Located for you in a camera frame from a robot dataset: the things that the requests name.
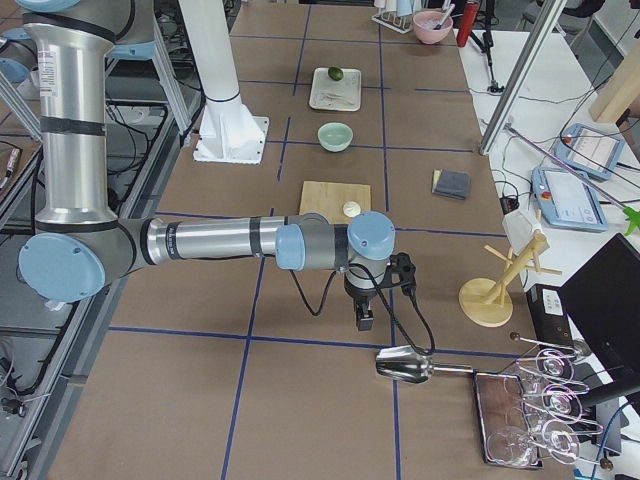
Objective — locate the pink mixing bowl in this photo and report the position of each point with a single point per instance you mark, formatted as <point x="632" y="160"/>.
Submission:
<point x="429" y="27"/>

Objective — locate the bamboo cutting board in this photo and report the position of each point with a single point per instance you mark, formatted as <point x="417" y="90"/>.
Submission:
<point x="327" y="199"/>

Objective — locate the black computer box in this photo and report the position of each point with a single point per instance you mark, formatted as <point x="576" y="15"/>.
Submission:
<point x="601" y="299"/>

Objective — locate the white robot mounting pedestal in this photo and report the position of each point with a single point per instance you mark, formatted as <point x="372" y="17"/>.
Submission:
<point x="228" y="132"/>

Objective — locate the aluminium frame post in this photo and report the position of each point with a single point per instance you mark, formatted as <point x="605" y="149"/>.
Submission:
<point x="542" y="28"/>

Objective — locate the green avocado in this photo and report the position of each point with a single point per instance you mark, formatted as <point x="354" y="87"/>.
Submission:
<point x="335" y="73"/>

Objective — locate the upper teach pendant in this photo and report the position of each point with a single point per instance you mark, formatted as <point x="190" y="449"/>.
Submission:
<point x="590" y="150"/>

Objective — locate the white dish rack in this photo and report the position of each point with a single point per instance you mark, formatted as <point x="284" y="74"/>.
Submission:
<point x="394" y="14"/>

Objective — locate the grey cleaning cloth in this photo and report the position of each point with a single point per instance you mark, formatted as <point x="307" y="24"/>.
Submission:
<point x="454" y="184"/>

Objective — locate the teach pendant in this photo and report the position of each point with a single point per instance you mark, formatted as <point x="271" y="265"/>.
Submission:
<point x="566" y="202"/>
<point x="590" y="150"/>

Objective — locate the lower teach pendant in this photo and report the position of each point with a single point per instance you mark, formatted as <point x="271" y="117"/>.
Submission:
<point x="566" y="202"/>

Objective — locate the wine glass rack tray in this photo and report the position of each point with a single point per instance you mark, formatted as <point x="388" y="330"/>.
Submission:
<point x="532" y="410"/>

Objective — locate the metal scoop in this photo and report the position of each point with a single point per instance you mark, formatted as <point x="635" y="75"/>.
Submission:
<point x="403" y="363"/>

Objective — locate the yellow sponge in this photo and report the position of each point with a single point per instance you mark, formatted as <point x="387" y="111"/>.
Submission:
<point x="435" y="179"/>

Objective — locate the wooden cup tree stand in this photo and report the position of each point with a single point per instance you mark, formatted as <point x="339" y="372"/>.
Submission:
<point x="485" y="301"/>

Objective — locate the light green ceramic bowl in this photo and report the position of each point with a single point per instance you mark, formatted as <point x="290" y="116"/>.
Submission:
<point x="335" y="136"/>

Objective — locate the white bear tray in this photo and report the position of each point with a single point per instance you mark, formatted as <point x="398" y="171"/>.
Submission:
<point x="350" y="86"/>

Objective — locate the red bottle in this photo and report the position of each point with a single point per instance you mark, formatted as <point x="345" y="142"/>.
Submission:
<point x="467" y="22"/>

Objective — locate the white steamed bun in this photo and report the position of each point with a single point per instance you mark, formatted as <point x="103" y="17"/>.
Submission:
<point x="351" y="209"/>

